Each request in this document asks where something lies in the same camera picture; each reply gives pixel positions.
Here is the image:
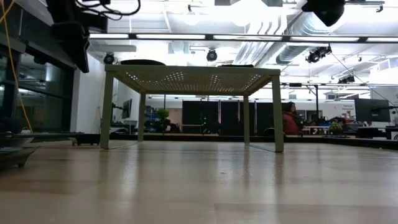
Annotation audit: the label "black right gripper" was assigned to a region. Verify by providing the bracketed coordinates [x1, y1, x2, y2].
[300, 0, 346, 28]

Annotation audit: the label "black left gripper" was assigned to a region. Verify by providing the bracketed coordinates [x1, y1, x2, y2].
[46, 0, 109, 74]

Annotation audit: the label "oval wavy black plate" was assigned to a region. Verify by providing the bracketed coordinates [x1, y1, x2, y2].
[120, 58, 167, 66]

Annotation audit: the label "footed square black plate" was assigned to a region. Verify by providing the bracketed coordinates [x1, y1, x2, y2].
[70, 133, 101, 146]
[0, 146, 40, 170]

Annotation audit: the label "black computer monitor on arm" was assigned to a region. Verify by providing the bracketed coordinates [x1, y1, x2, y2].
[354, 98, 398, 123]

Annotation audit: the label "black spotlight cluster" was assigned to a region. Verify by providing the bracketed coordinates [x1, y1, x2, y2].
[306, 44, 333, 64]
[338, 74, 356, 85]

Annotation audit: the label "dark glass cabinet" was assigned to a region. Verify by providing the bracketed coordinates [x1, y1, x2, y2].
[0, 29, 77, 133]

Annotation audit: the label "black stand pole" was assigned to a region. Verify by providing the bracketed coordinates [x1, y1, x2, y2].
[289, 82, 320, 124]

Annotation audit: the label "green potted plant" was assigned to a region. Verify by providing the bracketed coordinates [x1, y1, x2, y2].
[157, 108, 171, 134]

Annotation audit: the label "small green desk plant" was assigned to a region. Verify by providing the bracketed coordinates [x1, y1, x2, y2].
[328, 123, 343, 135]

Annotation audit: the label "green perforated metal shelf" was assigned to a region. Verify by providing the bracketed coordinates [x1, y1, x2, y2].
[99, 63, 285, 153]

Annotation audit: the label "black partition panels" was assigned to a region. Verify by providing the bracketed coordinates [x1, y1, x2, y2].
[182, 100, 275, 135]

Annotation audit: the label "hanging yellow cable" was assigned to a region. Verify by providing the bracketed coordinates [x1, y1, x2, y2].
[0, 0, 34, 133]

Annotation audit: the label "wall-mounted black monitor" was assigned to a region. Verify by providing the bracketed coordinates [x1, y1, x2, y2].
[121, 98, 133, 120]

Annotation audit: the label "long ceiling light rail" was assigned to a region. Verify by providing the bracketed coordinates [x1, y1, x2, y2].
[88, 30, 398, 44]

